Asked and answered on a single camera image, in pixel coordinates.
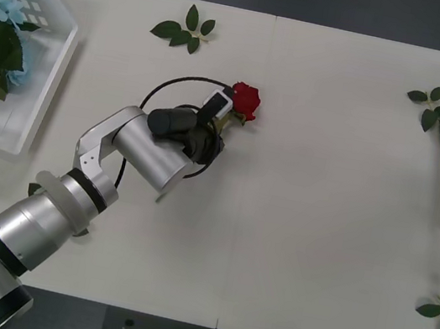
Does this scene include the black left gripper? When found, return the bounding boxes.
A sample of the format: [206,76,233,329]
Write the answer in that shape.
[176,121,228,169]

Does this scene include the red rose with long stem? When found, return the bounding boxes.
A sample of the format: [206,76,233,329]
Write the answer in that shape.
[155,70,265,219]

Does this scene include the green twig with five leaves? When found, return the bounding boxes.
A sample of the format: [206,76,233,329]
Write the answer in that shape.
[146,0,220,59]

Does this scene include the shallow white box with holes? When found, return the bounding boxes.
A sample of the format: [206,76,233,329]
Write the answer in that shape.
[0,0,86,165]

